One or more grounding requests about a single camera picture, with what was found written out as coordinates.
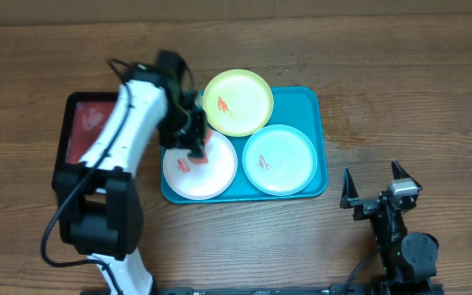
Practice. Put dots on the dark red rectangular tray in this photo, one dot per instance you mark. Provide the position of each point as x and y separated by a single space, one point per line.
84 119

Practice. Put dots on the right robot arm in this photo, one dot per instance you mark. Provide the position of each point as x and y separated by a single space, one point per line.
408 259

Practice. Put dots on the green-rimmed plate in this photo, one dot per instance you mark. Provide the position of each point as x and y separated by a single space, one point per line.
238 102

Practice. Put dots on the light blue plate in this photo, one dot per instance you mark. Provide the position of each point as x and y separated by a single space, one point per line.
279 160

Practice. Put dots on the green and orange sponge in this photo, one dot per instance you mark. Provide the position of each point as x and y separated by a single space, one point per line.
199 158

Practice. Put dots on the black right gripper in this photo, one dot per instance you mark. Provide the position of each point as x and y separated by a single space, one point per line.
349 199

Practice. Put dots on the teal plastic serving tray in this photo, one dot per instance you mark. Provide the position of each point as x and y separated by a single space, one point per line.
298 107

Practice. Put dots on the white plate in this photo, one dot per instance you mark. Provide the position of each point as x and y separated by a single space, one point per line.
184 180

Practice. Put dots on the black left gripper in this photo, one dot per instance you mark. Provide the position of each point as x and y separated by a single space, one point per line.
189 139

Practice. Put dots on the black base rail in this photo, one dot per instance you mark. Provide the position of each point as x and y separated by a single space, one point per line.
333 289

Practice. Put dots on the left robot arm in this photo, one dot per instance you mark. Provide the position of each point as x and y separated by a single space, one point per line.
99 211

